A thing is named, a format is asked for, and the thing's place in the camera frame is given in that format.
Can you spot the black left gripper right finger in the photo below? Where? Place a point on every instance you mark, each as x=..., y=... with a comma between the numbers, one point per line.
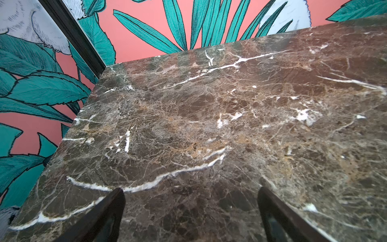
x=281, y=223

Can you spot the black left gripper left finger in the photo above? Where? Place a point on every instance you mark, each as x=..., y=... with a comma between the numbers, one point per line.
x=100, y=224

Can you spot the black enclosure corner post left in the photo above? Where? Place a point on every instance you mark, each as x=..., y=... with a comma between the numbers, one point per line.
x=72, y=30

